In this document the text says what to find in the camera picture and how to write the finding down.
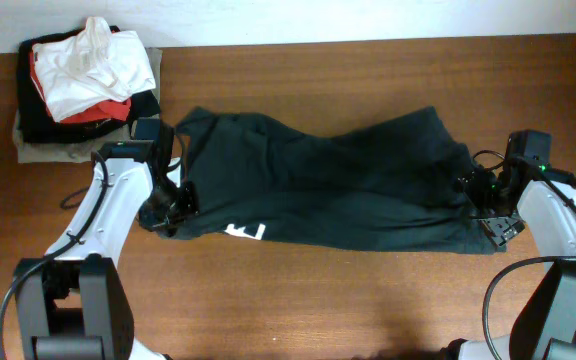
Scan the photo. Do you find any dark green t-shirt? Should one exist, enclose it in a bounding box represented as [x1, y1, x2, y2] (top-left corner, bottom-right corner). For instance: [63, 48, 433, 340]
[176, 107, 496, 255]

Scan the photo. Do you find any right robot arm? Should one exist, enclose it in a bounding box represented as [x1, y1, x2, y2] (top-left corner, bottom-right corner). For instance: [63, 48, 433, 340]
[447, 130, 576, 360]

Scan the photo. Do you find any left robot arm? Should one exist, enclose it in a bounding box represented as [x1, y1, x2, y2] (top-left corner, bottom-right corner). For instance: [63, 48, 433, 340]
[0, 119, 198, 360]

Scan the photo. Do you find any red folded garment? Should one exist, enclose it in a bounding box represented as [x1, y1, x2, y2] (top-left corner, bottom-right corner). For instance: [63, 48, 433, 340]
[28, 52, 132, 124]

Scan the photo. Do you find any grey folded garment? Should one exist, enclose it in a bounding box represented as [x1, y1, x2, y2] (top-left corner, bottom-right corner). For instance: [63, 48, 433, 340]
[11, 47, 164, 165]

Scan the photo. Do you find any black folded garment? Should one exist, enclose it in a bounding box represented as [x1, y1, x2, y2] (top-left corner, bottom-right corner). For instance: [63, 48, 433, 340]
[16, 28, 161, 144]

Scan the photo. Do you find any white folded garment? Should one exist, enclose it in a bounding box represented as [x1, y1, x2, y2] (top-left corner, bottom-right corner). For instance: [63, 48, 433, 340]
[32, 17, 156, 122]

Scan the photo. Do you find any left black cable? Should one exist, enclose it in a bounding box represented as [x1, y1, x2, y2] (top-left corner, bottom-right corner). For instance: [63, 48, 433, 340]
[0, 134, 189, 360]

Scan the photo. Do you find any black cable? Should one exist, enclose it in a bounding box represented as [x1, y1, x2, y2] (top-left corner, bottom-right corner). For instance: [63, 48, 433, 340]
[0, 134, 189, 360]
[471, 148, 576, 360]

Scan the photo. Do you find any right black cable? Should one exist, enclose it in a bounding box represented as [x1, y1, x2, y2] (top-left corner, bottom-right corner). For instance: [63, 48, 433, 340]
[471, 148, 576, 360]

